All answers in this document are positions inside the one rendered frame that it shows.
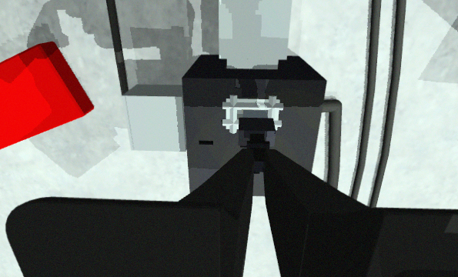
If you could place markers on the red cube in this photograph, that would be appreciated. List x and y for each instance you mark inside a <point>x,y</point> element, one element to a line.
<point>38,92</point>

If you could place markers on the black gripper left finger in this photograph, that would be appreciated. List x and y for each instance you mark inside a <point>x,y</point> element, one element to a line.
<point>204,234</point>

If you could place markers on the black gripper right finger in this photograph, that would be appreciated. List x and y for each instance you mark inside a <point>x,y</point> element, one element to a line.
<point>319,231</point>

